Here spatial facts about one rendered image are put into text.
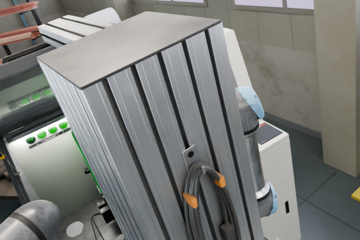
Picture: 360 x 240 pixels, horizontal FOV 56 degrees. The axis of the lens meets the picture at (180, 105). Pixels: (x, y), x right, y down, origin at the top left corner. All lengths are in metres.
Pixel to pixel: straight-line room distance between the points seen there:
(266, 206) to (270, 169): 0.77
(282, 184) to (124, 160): 1.74
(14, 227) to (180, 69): 0.56
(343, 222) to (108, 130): 2.51
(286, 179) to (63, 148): 1.33
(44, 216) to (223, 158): 0.47
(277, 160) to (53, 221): 1.43
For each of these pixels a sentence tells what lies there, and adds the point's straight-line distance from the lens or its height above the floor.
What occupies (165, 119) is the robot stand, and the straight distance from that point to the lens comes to 0.53.
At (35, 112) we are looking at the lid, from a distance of 1.76.
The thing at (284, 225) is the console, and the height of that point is 0.31.
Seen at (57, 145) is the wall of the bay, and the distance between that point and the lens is 2.00.
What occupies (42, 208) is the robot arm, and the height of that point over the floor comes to 1.67.
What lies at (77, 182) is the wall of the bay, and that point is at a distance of 2.14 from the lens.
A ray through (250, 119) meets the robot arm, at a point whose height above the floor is 1.60.
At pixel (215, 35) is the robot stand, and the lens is 0.55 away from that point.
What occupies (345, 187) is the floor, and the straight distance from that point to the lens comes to 3.11.
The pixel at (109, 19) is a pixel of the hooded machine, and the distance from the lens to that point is 5.15.
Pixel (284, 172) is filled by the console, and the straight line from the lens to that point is 2.16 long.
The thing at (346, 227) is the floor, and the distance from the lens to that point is 2.84.
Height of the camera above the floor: 2.18
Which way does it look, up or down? 28 degrees down
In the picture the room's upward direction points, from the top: 16 degrees counter-clockwise
